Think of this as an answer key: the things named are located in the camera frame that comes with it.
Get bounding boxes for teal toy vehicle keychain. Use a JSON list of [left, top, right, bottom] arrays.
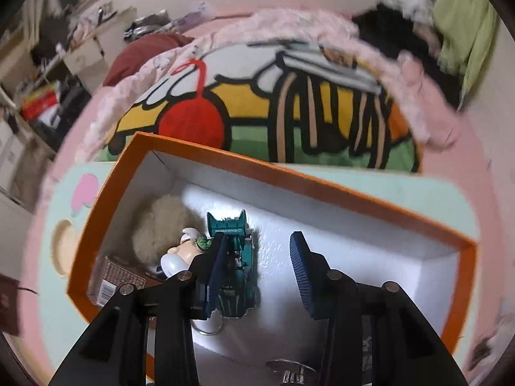
[[191, 209, 259, 335]]

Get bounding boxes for orange box with white inside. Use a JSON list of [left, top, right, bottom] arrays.
[[66, 131, 477, 382]]

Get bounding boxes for pale pink floral quilt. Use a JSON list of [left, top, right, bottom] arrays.
[[80, 8, 457, 157]]

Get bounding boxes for pink bed sheet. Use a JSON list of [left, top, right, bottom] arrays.
[[24, 8, 515, 386]]

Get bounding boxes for light green garment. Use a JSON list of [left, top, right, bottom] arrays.
[[432, 0, 500, 98]]

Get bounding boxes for cartoon printed blanket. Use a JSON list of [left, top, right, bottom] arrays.
[[107, 42, 421, 173]]

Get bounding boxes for clear plastic bag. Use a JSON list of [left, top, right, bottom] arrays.
[[172, 3, 220, 33]]

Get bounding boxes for pile of black clothes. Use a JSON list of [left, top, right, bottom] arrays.
[[353, 3, 463, 110]]

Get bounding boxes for white cartoon figure toy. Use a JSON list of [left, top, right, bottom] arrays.
[[160, 227, 214, 283]]

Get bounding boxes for dark red pillow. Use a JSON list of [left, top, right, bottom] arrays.
[[102, 33, 194, 87]]

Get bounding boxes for beige fluffy pom-pom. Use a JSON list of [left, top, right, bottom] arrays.
[[133, 195, 202, 266]]

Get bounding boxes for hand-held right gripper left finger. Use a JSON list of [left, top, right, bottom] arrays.
[[48, 232, 228, 386]]

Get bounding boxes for grey striped clothes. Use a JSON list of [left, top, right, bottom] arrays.
[[124, 13, 172, 41]]

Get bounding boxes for mint green desktop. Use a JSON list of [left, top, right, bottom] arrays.
[[40, 161, 483, 386]]

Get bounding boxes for white drawer cabinet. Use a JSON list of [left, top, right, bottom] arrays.
[[63, 6, 138, 86]]

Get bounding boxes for pile of white clothes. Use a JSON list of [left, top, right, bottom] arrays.
[[385, 0, 438, 25]]

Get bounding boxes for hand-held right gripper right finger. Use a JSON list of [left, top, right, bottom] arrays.
[[290, 231, 469, 386]]

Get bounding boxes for small brown card box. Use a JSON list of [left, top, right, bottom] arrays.
[[94, 254, 162, 307]]

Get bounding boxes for red box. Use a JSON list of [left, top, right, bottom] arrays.
[[22, 87, 62, 122]]

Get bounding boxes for shiny silver metal object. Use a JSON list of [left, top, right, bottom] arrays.
[[266, 359, 319, 386]]

